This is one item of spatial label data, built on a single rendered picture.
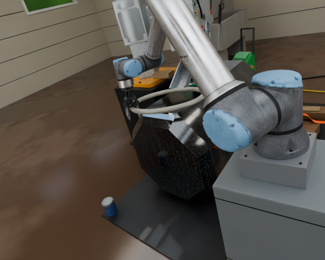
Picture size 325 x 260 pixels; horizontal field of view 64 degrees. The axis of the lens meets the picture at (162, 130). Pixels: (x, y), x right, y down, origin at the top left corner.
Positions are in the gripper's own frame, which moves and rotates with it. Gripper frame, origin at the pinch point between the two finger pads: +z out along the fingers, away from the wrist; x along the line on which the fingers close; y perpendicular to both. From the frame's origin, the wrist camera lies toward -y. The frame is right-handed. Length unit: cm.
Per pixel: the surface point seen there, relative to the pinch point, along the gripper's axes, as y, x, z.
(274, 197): 92, 38, 9
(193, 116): -6.8, 39.5, 11.9
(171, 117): -7.4, 24.0, 8.5
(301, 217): 98, 43, 14
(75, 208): -55, -73, 90
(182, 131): 0.3, 29.0, 17.3
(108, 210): -26, -39, 81
